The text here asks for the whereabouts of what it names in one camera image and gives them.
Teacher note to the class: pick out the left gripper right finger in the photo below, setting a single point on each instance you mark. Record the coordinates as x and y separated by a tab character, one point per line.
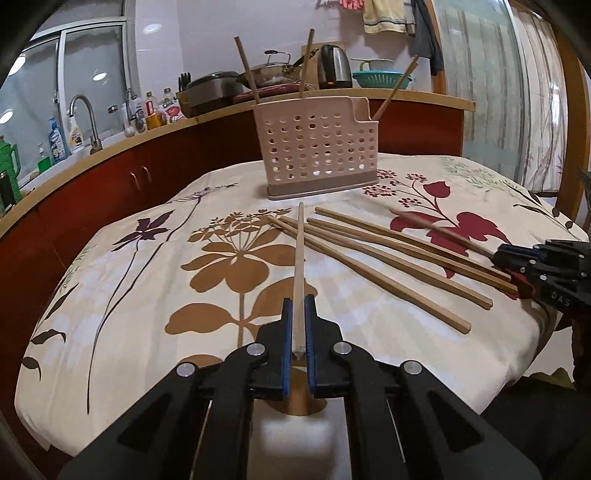
327	379

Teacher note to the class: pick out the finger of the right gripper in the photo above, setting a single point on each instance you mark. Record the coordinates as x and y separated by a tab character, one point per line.
527	279
513	256

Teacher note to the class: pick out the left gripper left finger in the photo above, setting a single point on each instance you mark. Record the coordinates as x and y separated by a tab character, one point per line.
271	357

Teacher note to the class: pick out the wooden chopstick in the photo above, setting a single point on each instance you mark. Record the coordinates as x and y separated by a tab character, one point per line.
421	273
380	279
411	240
432	253
298	344

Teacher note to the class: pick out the red kitchen cabinets with countertop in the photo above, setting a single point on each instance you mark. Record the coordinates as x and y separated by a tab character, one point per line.
43	233

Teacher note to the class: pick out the floral tablecloth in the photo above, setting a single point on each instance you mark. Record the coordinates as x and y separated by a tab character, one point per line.
195	278

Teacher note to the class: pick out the beige perforated utensil holder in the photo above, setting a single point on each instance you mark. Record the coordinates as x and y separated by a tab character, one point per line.
317	145

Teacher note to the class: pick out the dark grey hanging cloth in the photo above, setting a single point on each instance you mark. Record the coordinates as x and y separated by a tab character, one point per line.
425	43

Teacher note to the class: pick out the teal plastic colander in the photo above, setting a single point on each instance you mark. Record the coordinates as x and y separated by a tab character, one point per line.
378	79

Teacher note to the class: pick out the stainless electric kettle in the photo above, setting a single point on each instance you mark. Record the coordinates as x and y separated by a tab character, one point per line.
333	68

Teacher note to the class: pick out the wooden cutting board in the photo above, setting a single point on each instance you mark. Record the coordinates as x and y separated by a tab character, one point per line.
311	76

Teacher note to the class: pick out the yellow hanging towel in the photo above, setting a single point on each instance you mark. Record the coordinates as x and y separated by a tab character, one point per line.
380	16

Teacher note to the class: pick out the orange sauce jar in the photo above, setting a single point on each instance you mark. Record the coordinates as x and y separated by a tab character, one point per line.
155	120

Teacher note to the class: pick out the red induction cooktop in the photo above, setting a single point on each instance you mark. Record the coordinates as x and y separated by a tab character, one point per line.
267	92

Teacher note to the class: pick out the red white snack bag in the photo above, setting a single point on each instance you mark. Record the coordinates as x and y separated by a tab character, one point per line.
172	112

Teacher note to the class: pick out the black rice cooker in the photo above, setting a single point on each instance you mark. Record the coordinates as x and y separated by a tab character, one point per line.
213	91

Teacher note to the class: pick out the pink rubber glove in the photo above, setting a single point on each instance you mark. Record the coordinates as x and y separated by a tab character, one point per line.
353	5

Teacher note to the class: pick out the white spray cleaner bottle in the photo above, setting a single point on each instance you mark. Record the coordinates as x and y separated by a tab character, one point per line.
75	137

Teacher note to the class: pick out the steel wok with lid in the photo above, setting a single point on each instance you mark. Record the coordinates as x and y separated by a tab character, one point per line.
277	70

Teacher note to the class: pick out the knife block with knives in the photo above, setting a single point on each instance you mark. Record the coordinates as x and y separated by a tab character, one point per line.
182	82

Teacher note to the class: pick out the blue dish soap bottle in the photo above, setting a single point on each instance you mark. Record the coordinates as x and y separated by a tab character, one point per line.
56	142

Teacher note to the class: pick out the green thermos jug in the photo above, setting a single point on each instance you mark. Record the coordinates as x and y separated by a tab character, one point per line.
10	168

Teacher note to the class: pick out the aluminium framed window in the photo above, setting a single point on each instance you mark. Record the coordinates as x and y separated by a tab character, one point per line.
89	59

